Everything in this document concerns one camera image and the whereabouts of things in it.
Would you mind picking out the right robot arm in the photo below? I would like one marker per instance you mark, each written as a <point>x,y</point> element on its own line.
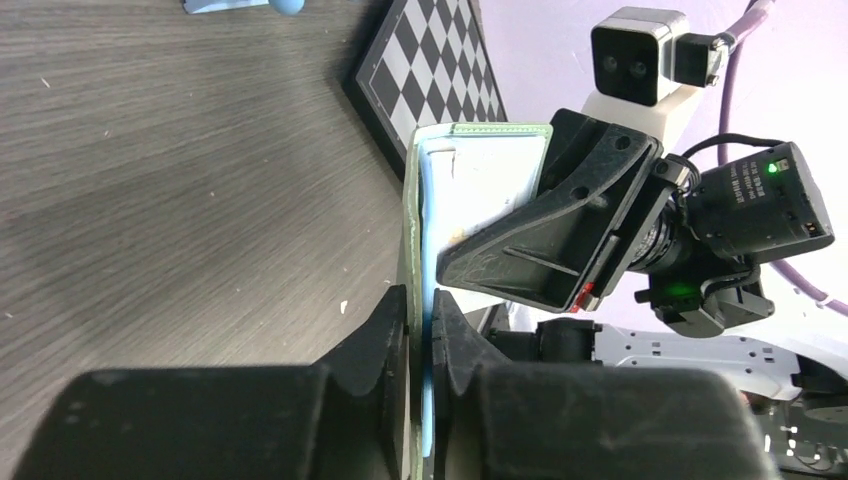
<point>696,276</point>

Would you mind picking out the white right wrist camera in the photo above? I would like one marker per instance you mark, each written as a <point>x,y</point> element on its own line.
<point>650,70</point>

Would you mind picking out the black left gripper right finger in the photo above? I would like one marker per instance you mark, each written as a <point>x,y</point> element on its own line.
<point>501,419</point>

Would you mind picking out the black white checkerboard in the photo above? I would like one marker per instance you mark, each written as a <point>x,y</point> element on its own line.
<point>424,62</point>

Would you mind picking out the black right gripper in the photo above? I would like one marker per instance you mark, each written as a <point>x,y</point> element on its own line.
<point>602,188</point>

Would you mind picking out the blue three-compartment tray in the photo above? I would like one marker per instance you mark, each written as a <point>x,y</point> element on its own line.
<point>284,7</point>

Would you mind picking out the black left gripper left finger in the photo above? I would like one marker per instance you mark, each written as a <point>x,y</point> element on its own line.
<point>341,417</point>

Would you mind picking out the white patterned card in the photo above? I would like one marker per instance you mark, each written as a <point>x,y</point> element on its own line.
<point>475,181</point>

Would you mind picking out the mint green card holder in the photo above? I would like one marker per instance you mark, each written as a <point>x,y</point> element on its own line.
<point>418,268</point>

